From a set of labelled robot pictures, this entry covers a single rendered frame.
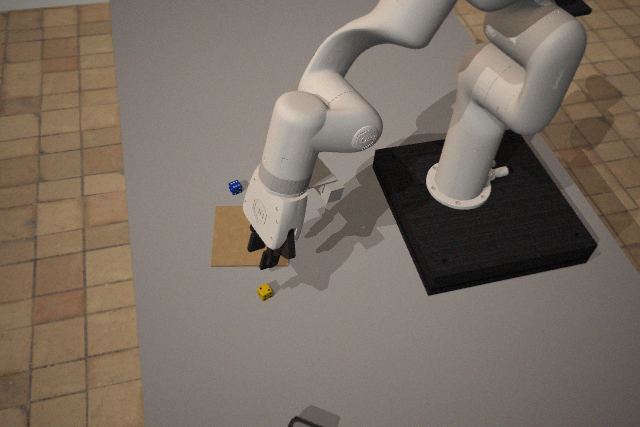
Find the yellow die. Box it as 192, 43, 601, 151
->
257, 283, 272, 301

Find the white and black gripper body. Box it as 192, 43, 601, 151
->
243, 163, 308, 250

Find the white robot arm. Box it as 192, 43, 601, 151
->
259, 0, 587, 210

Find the tan square mat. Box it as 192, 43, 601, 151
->
211, 206, 267, 267

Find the blue die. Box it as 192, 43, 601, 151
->
229, 180, 242, 195

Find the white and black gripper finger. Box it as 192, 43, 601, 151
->
247, 225, 266, 252
259, 228, 296, 270

